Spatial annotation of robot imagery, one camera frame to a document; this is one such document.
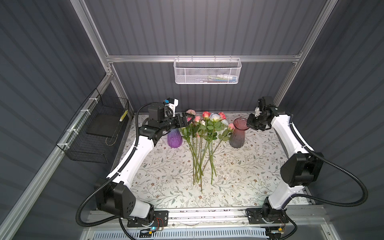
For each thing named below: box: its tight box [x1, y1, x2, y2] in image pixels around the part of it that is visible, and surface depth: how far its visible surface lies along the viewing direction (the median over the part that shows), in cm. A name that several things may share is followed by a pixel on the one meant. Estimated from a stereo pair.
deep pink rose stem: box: [199, 111, 212, 169], surface depth 105 cm
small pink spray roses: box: [180, 109, 202, 185], surface depth 103 cm
